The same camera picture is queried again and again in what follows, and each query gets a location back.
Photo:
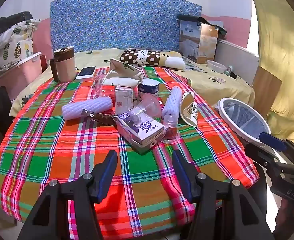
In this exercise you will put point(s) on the pink storage box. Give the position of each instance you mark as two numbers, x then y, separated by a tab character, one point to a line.
17	77

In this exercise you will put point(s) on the purple white milk carton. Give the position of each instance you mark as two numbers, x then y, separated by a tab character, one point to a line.
142	132

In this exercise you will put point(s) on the blue white round tub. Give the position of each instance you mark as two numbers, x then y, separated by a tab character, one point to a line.
148	87

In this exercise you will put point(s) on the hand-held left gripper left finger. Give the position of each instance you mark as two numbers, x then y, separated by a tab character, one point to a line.
107	177

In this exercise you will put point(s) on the wooden board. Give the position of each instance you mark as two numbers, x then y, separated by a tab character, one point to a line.
267	90

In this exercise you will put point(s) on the yellow printed bed sheet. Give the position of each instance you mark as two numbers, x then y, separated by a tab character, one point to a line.
212	90

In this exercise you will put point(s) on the brown polka dot pillow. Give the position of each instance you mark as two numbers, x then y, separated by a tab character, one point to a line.
137	57

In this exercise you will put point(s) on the white plastic bowl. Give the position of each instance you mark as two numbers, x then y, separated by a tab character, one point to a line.
215	66

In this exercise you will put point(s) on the white trash bin with liner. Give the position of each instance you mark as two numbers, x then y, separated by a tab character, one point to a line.
239	116

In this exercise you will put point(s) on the small green bottle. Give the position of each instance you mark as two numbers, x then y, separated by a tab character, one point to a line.
228	70

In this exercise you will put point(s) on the clear plastic bottle red label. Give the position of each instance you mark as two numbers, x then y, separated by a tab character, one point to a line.
104	90

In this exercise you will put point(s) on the brown snack wrapper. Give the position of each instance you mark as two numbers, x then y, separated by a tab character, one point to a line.
102	117

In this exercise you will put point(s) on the small white drink carton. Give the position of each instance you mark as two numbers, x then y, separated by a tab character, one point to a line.
123	100

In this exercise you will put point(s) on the red green plaid tablecloth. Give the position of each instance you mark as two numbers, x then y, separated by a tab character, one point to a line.
49	142

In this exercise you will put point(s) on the yellow curtain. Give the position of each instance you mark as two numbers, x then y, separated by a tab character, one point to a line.
282	42

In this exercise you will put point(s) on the printed quilt box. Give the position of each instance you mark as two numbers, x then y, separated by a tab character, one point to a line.
189	40

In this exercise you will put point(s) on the large clear plastic cup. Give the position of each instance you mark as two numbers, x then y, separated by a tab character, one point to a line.
147	105

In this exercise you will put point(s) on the blue floral headboard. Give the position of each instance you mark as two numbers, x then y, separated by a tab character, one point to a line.
124	22

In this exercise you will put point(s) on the small black object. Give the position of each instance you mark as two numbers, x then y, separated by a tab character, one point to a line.
233	75

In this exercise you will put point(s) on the pineapple print quilt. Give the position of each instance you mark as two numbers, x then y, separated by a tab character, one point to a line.
14	47

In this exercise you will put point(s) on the white panel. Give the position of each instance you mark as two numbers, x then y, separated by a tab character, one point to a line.
237	57

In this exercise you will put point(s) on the cream leaf print paper bag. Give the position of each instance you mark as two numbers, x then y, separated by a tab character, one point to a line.
122	72

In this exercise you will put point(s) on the white foam net sleeve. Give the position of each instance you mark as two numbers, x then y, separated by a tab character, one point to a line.
172	100
87	106

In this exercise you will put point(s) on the person's right hand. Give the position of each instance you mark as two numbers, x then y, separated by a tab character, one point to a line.
290	220

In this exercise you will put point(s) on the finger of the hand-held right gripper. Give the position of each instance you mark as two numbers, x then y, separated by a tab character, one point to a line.
272	140
259	153

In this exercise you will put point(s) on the black bundle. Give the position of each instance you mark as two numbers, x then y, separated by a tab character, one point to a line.
12	20

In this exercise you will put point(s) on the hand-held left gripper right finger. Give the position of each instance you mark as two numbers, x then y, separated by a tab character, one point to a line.
180	177

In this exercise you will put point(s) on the small clear plastic cup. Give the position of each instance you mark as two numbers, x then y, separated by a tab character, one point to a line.
169	130

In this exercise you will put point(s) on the dark red board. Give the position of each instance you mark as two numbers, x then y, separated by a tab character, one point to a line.
44	62

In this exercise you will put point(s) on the white smartphone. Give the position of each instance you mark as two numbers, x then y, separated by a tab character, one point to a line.
85	72

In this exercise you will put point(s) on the beige mug with brown lid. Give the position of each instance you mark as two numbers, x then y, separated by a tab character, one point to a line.
64	67

